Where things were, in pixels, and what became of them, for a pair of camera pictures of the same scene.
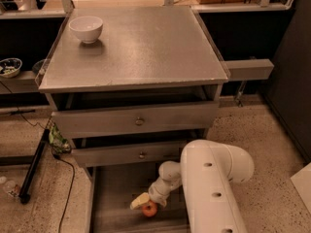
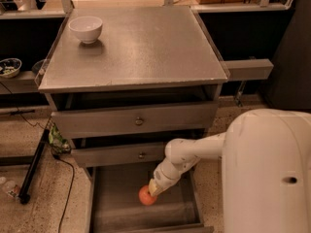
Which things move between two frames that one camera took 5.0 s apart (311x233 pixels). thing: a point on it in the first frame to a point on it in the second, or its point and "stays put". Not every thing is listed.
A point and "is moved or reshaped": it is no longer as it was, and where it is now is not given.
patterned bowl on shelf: x=10 y=67 stays put
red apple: x=150 y=209 is moved or reshaped
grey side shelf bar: x=249 y=69 stays put
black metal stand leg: x=24 y=194 stays put
